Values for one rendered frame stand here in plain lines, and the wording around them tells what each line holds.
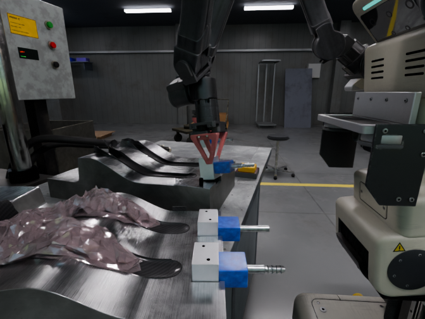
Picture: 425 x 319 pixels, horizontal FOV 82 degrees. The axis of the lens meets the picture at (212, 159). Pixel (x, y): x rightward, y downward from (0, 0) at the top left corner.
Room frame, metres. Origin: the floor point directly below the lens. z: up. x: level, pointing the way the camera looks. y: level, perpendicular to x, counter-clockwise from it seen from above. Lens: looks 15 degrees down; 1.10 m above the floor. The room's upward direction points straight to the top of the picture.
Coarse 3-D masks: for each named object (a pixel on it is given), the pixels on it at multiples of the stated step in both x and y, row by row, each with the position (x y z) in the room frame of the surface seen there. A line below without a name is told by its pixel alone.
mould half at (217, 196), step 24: (144, 144) 0.81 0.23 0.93; (96, 168) 0.61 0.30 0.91; (120, 168) 0.61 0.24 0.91; (168, 168) 0.68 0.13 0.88; (192, 168) 0.67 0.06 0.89; (72, 192) 0.64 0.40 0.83; (144, 192) 0.57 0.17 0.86; (168, 192) 0.55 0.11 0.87; (192, 192) 0.53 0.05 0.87; (216, 192) 0.56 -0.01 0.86
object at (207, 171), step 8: (200, 160) 0.57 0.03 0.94; (216, 160) 0.59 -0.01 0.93; (224, 160) 0.59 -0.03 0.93; (232, 160) 0.58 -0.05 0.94; (200, 168) 0.57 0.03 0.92; (208, 168) 0.56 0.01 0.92; (216, 168) 0.56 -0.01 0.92; (224, 168) 0.55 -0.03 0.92; (232, 168) 0.57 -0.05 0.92; (200, 176) 0.57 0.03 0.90; (208, 176) 0.56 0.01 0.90; (216, 176) 0.57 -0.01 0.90
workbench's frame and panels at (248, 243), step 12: (264, 168) 1.01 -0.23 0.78; (252, 204) 1.07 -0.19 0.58; (252, 216) 1.09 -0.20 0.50; (240, 240) 0.80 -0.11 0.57; (252, 240) 1.13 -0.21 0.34; (252, 252) 1.16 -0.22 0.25; (252, 264) 1.19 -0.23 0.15; (228, 288) 0.63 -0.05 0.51; (240, 288) 0.84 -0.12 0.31; (228, 300) 0.63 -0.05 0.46; (240, 300) 0.85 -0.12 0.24; (228, 312) 0.64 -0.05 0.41; (240, 312) 0.86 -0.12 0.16
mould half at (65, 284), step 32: (0, 192) 0.44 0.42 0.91; (32, 192) 0.46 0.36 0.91; (128, 224) 0.38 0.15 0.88; (192, 224) 0.42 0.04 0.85; (160, 256) 0.32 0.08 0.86; (192, 256) 0.32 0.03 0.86; (0, 288) 0.22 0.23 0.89; (32, 288) 0.22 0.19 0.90; (64, 288) 0.22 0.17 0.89; (96, 288) 0.24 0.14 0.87; (128, 288) 0.26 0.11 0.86; (160, 288) 0.26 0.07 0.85; (192, 288) 0.26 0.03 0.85; (224, 288) 0.26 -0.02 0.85
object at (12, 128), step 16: (0, 16) 0.86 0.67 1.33; (0, 32) 0.85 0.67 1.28; (0, 48) 0.84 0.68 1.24; (0, 64) 0.84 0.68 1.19; (0, 80) 0.83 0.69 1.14; (0, 96) 0.83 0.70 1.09; (16, 96) 0.86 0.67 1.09; (0, 112) 0.83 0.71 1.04; (16, 112) 0.85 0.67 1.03; (16, 128) 0.84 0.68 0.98; (16, 144) 0.83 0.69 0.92; (16, 160) 0.83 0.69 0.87; (16, 176) 0.82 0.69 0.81; (32, 176) 0.85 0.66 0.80
